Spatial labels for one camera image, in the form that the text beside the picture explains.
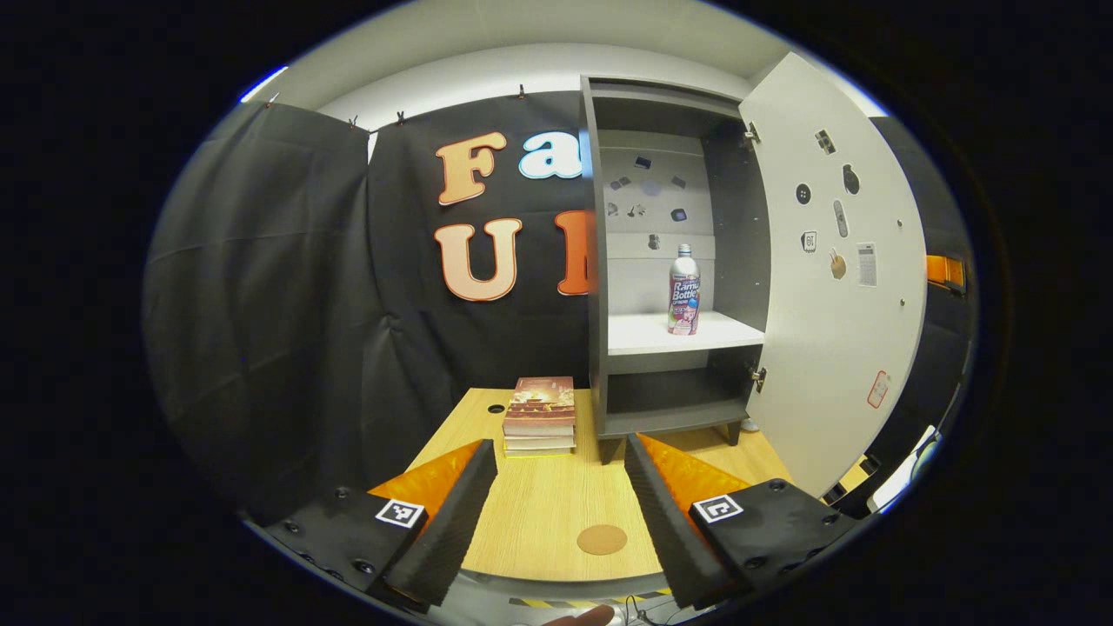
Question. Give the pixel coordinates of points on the white cabinet door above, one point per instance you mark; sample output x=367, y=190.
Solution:
x=826, y=348

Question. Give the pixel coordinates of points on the ceiling light strip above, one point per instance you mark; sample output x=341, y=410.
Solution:
x=263, y=84

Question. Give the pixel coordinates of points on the black table clamp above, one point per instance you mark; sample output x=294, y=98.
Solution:
x=835, y=493
x=868, y=465

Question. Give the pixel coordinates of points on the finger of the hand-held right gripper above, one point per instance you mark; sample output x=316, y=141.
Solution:
x=946, y=271

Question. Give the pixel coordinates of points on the white bottle pink label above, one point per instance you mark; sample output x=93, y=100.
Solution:
x=684, y=296

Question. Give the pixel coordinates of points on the black backdrop cloth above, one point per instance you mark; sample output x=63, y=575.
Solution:
x=287, y=287

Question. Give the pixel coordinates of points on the brown cover book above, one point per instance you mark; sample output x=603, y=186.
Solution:
x=541, y=396

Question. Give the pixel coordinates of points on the round brown coaster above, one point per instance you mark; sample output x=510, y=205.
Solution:
x=602, y=540

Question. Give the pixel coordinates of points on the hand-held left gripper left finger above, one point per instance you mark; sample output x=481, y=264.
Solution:
x=452, y=530

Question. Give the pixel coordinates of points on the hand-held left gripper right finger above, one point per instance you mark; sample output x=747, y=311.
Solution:
x=661, y=530

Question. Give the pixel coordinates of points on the white book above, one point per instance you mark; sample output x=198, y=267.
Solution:
x=539, y=437

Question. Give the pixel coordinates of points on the metal cabinet hinge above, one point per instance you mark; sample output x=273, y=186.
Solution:
x=759, y=378
x=752, y=133

